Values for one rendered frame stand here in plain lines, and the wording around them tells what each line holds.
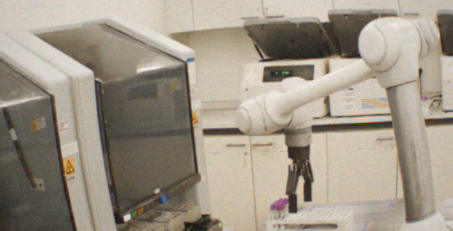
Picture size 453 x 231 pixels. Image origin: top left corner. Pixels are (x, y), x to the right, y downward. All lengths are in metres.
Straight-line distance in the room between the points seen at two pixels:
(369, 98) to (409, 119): 2.46
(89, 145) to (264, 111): 0.52
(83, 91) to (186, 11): 2.90
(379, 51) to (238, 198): 2.99
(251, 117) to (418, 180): 0.61
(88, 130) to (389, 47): 0.88
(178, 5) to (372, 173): 1.84
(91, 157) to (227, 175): 2.60
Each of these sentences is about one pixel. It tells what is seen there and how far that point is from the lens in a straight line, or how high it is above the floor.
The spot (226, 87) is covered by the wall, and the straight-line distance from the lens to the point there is 4.96.
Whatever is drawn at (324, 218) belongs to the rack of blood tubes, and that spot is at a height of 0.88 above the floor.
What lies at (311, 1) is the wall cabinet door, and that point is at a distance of 4.36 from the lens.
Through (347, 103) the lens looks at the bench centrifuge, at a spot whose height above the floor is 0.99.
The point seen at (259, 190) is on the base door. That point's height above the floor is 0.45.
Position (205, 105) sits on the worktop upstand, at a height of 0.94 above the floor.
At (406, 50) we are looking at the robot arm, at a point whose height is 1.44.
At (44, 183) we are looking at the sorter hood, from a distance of 1.64.
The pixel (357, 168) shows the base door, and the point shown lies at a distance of 4.12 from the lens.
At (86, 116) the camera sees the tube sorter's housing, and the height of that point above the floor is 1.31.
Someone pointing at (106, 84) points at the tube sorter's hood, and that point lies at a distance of 1.93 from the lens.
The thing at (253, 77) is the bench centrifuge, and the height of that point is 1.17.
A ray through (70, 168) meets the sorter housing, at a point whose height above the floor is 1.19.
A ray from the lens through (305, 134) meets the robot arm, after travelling 2.08.
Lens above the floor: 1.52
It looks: 7 degrees down
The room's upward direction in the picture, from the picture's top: 5 degrees counter-clockwise
